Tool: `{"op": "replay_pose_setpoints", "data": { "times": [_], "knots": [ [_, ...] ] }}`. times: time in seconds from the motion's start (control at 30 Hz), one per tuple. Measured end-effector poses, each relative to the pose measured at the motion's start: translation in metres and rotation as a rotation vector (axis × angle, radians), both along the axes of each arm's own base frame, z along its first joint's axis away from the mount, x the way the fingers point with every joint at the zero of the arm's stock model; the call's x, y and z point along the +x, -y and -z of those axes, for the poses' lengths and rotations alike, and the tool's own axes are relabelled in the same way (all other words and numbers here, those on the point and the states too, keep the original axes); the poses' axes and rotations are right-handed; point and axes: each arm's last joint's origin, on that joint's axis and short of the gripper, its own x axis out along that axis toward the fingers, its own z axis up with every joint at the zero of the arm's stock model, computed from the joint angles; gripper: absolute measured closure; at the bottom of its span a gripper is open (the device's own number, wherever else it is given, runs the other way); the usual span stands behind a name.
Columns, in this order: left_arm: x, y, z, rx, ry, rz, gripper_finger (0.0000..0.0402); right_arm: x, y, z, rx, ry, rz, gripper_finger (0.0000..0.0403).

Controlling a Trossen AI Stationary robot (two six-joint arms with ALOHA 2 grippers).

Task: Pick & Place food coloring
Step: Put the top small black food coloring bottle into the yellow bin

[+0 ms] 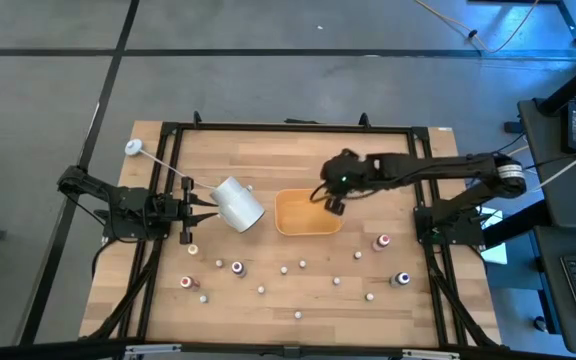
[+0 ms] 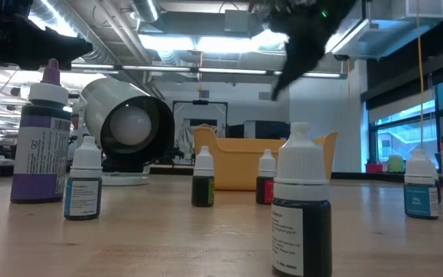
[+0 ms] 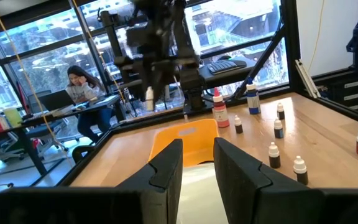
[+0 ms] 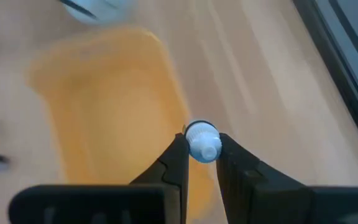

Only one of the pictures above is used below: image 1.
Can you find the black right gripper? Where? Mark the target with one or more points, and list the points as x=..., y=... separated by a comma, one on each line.
x=345, y=175

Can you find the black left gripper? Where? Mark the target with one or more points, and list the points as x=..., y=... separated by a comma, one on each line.
x=175, y=209

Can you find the large yellow food coloring bottle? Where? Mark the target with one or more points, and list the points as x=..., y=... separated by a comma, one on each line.
x=193, y=249

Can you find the small red-label dropper bottle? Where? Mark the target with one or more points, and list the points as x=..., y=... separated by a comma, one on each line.
x=219, y=263

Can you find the large purple food coloring bottle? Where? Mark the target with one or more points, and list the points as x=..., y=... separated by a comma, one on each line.
x=238, y=269

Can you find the large red food coloring bottle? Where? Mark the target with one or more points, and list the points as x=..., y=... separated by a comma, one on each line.
x=187, y=283

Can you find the large pink food coloring bottle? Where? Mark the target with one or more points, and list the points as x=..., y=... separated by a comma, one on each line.
x=381, y=242

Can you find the small blue-label dropper bottle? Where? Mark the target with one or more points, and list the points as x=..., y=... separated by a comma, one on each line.
x=261, y=289

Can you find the large blue food coloring bottle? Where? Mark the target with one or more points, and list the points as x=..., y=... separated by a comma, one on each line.
x=401, y=279

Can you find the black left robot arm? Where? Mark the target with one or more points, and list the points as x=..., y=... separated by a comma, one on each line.
x=88, y=187

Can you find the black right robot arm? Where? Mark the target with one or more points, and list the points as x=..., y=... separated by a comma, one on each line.
x=443, y=167

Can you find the white paper cup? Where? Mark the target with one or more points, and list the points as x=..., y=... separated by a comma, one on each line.
x=238, y=205

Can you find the yellow plastic bin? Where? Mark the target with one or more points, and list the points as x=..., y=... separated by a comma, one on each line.
x=298, y=220

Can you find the small white sticker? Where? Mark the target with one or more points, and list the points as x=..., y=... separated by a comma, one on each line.
x=445, y=129

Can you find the white paper sheet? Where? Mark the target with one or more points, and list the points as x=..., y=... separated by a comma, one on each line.
x=495, y=252

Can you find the small black box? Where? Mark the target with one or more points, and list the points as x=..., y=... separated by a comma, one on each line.
x=513, y=127

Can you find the black desk leg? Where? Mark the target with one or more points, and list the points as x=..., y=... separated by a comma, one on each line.
x=518, y=225

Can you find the black rig crossbar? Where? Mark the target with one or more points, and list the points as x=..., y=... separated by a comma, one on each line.
x=43, y=350

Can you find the dark grey desk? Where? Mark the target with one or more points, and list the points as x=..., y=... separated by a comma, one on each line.
x=558, y=200
x=553, y=300

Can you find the black caster wheel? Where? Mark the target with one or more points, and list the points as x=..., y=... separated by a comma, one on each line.
x=540, y=324

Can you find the black aluminium table frame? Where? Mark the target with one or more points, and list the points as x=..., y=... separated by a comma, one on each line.
x=293, y=128

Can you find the silver metal bracket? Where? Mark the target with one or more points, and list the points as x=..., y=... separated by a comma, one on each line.
x=430, y=354
x=153, y=348

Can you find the black desk post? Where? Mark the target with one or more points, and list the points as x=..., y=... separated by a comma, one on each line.
x=573, y=85

